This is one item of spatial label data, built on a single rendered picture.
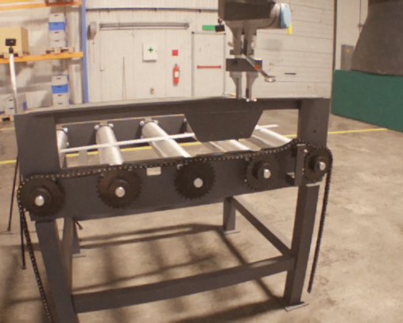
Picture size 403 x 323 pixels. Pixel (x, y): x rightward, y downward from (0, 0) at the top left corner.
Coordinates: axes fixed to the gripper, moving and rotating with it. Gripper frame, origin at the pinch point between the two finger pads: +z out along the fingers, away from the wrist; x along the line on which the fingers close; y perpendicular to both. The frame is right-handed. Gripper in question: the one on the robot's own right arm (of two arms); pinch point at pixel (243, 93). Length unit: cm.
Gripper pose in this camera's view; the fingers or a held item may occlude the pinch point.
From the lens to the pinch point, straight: 126.4
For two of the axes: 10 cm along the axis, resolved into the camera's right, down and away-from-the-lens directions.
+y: 3.3, 2.9, -9.0
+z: 0.0, 9.5, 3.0
